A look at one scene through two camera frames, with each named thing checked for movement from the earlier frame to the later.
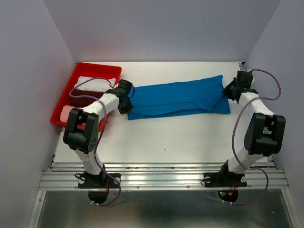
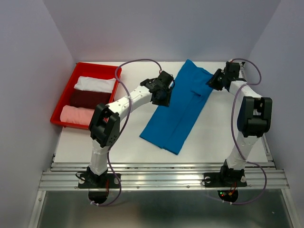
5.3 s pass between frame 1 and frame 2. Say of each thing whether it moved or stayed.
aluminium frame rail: stayed
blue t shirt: moved
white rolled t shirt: stayed
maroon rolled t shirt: stayed
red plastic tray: stayed
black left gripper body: moved
